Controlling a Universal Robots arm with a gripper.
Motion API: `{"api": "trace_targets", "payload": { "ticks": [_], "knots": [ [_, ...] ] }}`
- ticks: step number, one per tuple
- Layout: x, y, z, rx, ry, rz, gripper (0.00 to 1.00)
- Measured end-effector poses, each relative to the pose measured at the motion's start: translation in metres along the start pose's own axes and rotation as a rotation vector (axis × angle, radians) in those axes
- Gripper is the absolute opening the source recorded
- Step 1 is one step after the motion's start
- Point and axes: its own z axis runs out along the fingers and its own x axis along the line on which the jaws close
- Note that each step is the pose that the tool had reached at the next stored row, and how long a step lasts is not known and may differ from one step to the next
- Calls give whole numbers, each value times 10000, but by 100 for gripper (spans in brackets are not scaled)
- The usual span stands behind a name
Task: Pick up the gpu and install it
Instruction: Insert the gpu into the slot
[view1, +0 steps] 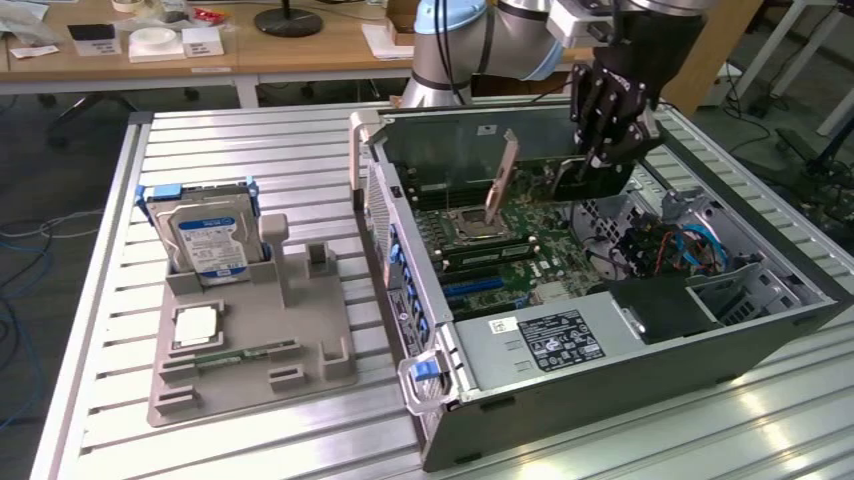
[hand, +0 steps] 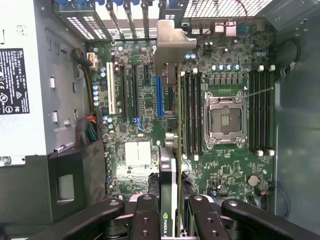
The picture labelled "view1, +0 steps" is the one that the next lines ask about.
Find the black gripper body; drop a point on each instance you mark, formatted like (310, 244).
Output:
(654, 50)

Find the black Nvidia graphics card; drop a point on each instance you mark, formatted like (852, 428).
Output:
(590, 187)

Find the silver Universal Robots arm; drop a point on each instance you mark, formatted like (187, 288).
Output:
(454, 50)

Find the wooden cabinet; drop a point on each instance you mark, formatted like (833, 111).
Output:
(728, 50)

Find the metal disk bay cage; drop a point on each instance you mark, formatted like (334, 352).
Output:
(697, 212)

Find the green motherboard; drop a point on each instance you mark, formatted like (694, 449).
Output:
(548, 240)

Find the CPU socket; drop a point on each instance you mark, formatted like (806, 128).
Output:
(468, 230)

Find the white booklet stack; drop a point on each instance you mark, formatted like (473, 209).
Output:
(387, 45)

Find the silver chipset heatsink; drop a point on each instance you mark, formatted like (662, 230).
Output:
(553, 294)

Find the blue expansion slot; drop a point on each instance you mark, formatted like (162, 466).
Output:
(474, 287)

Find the wooden desk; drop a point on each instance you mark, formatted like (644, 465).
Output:
(301, 55)

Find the black round lamp base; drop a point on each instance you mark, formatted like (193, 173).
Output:
(289, 22)

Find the grey power supply unit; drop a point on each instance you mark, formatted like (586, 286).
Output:
(501, 360)

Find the open dark PC case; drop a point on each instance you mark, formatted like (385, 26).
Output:
(601, 400)

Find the blue case latch tab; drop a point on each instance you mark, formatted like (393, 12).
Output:
(425, 372)

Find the red packet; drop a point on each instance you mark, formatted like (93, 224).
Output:
(209, 17)

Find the white box with round dish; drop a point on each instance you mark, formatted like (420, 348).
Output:
(157, 50)

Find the grey printed parts rack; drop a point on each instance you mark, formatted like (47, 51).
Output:
(261, 350)

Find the white tape roll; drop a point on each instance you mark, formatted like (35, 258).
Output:
(119, 6)

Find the silver CPU chip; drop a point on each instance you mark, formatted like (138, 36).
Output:
(195, 327)

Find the white box with black label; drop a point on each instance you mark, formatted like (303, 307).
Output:
(94, 47)

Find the white paper tag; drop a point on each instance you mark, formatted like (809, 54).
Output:
(34, 51)

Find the clear plastic bag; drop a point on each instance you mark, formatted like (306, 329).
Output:
(27, 25)

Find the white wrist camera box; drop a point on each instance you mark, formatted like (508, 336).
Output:
(570, 22)

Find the white desk frame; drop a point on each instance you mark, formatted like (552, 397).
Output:
(837, 112)

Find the hard disk with blue bracket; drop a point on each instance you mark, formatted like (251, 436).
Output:
(207, 245)

